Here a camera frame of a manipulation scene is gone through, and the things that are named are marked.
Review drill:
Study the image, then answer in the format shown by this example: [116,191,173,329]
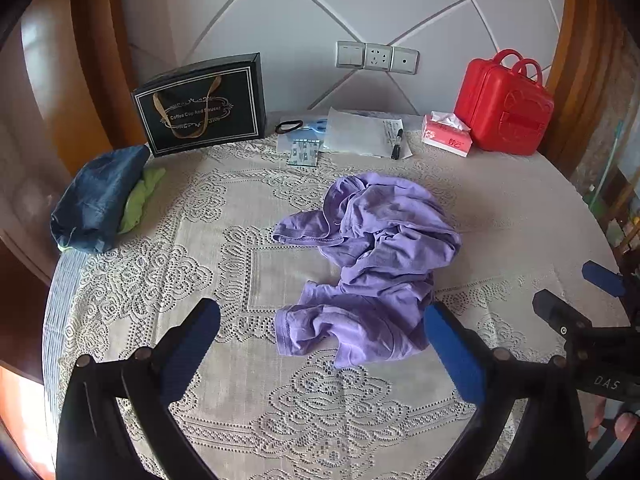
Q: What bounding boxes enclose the wooden wall trim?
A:
[70,0,146,147]
[542,0,603,163]

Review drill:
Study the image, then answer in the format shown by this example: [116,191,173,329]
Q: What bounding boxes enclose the red plastic carry case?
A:
[453,49,555,157]

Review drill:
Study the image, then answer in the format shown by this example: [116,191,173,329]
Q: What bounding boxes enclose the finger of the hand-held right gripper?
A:
[582,260,640,307]
[532,289,594,334]

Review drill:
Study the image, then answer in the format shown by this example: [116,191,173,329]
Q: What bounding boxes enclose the white wall outlet plate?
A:
[390,46,420,75]

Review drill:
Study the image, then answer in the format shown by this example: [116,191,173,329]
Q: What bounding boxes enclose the white paper sheets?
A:
[320,106,413,160]

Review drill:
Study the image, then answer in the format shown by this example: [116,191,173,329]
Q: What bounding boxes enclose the white wall switch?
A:
[336,40,366,68]

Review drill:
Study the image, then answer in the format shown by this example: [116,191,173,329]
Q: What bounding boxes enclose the folded blue denim garment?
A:
[50,144,151,255]

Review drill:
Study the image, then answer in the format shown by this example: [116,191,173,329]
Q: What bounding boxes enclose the purple t-shirt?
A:
[272,172,462,368]

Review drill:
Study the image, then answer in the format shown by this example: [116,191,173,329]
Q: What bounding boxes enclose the red tissue box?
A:
[421,111,473,157]

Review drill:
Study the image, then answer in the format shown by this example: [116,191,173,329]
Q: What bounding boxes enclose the folded green garment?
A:
[57,166,167,252]

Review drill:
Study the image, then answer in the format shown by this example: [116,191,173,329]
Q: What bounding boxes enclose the white wall socket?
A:
[363,43,393,72]

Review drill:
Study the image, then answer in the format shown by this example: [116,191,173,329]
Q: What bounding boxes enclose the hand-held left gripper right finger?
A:
[424,301,588,480]

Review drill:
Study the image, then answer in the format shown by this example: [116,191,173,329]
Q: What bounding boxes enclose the black gift bag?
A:
[131,52,267,158]

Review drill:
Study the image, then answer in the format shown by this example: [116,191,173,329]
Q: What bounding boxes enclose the small patterned packet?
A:
[287,137,321,167]

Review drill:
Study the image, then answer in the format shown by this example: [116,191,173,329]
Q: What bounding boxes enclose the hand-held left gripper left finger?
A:
[56,298,221,480]

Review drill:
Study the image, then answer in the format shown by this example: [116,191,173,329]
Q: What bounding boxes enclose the blue face mask packet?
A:
[280,117,331,141]

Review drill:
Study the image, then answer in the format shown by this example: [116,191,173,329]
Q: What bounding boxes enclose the cream lace tablecloth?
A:
[42,130,631,480]

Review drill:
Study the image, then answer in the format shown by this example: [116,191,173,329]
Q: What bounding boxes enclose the person's right hand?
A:
[587,402,639,444]

